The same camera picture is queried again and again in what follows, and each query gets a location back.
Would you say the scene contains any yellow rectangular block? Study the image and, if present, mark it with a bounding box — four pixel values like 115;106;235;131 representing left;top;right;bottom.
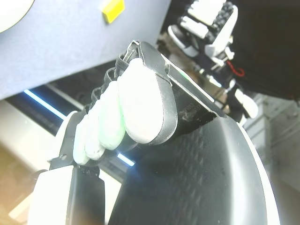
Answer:
102;0;125;24

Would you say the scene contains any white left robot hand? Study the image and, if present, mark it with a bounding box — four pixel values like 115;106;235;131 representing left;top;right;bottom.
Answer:
28;40;280;225

